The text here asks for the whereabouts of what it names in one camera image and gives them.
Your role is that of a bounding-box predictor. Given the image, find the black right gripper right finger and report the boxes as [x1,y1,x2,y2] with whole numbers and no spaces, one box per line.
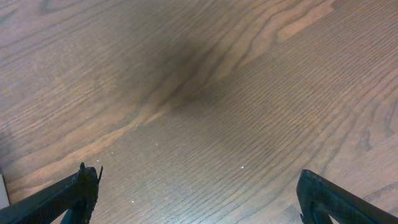
[296,169,397,224]

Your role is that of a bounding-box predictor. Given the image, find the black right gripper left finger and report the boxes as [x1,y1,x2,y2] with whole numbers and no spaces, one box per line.
[1,163,102,224]

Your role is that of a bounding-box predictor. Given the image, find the white box with pink interior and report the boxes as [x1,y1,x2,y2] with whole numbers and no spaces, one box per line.
[0,174,10,209]

